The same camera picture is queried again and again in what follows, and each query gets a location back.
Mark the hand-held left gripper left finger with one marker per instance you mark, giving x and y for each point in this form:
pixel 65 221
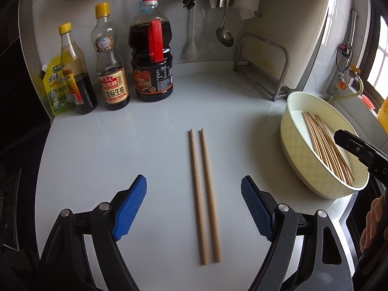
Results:
pixel 130 209

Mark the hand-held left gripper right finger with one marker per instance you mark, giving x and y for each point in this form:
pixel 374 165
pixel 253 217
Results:
pixel 256 206

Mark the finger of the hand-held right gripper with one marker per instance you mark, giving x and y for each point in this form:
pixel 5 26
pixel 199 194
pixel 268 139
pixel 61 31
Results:
pixel 363 153

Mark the bunch of wooden chopsticks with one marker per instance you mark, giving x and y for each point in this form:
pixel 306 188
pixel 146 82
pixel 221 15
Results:
pixel 327 145

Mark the tan wooden chopstick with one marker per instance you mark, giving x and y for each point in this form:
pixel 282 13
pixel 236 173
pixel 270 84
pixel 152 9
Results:
pixel 197 197
pixel 209 197

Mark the cream round bowl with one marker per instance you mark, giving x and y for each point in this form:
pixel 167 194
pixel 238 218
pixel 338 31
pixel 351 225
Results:
pixel 300 163

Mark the person's right hand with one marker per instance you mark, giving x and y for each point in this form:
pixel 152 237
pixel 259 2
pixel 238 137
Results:
pixel 377 224

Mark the yellow oil bottle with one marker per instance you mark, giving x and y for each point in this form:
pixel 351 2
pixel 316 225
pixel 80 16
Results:
pixel 383 110

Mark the small red dish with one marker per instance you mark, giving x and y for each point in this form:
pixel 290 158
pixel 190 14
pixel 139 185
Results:
pixel 368 101

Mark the grey regulator orange knob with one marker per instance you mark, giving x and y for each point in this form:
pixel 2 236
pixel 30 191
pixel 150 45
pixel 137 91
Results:
pixel 341 85

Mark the brass gas valve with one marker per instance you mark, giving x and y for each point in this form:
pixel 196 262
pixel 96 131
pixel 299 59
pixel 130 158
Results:
pixel 354 72

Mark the metal board rack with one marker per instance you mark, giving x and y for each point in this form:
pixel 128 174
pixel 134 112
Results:
pixel 280 78

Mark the clear soy sauce bottle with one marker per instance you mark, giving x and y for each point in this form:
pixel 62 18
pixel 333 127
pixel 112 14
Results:
pixel 112 88

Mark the dark vinegar bottle yellow cap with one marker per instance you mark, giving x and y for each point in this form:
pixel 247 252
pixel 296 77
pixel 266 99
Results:
pixel 85 94

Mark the corrugated metal gas pipe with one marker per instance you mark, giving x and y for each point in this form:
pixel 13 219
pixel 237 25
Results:
pixel 351 24

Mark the white cutting board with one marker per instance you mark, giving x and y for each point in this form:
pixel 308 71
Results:
pixel 303 36

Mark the large soy sauce jug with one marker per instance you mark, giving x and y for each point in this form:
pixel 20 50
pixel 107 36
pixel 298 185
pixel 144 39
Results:
pixel 151 78

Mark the green yellow seasoning pouch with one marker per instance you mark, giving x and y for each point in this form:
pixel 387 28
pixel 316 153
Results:
pixel 56 97

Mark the white bottle brush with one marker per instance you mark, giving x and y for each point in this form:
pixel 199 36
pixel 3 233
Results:
pixel 190 53

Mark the metal ladle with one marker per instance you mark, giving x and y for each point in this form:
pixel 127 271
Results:
pixel 225 38

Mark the dark window frame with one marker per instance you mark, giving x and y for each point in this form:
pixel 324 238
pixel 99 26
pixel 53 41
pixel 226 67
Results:
pixel 371 51

